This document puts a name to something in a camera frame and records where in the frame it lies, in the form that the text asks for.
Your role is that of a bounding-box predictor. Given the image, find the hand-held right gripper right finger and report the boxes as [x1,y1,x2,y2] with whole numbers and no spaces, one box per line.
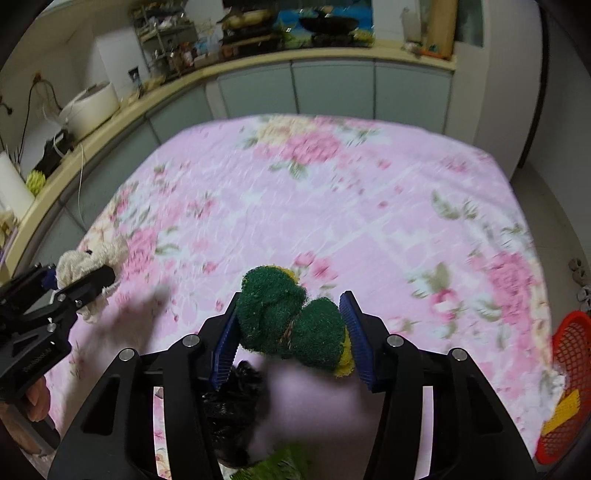
[339,291,539,480]

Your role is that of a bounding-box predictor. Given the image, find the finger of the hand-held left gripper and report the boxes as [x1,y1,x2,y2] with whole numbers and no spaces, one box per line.
[0,263,60,303]
[56,264,117,311]

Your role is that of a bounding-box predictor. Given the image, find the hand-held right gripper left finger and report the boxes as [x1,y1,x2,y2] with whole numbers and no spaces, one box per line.
[48,302,241,480]

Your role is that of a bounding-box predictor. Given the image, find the beige cloth item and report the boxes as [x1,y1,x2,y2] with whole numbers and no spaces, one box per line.
[55,233,130,324]

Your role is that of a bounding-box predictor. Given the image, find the black cloth item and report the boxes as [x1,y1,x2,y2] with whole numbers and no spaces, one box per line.
[201,360,273,467]

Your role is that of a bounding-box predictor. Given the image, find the green scouring sponge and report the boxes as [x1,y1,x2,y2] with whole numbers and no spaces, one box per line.
[235,264,356,377]

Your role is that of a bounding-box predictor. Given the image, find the green cloth item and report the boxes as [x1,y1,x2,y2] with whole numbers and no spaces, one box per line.
[231,440,310,480]

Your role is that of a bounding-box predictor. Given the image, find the red plastic basket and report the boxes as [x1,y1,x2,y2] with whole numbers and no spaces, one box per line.
[536,310,591,464]

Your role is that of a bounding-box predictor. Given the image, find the orange cloth item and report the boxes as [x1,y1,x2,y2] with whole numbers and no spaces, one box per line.
[541,388,581,437]

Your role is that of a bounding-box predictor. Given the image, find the person's left hand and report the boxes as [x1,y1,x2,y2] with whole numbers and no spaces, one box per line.
[21,375,52,423]

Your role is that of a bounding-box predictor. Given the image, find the white paper towel roll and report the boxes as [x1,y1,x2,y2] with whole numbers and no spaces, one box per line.
[0,152,35,214]

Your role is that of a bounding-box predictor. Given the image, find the pink floral bedsheet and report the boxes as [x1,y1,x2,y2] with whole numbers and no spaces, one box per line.
[46,114,555,480]

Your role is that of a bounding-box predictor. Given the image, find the white rice cooker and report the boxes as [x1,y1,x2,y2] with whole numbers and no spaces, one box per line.
[60,80,122,141]

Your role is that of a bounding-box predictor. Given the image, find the beige countertop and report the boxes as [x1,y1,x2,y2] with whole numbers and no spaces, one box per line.
[0,44,458,278]

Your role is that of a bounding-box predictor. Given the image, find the shoes on floor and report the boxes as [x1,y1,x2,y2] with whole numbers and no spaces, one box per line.
[570,257,591,315]

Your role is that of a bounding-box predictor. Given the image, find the metal kitchen rack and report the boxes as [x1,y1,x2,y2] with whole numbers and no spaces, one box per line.
[131,4,199,80]

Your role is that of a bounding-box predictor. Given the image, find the grey cabinet row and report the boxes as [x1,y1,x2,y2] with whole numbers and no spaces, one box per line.
[28,58,453,241]

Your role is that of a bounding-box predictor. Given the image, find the black wok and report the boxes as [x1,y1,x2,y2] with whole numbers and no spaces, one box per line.
[298,14,361,37]

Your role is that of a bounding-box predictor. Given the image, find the brown paper bag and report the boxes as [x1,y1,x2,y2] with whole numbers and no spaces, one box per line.
[429,0,459,57]

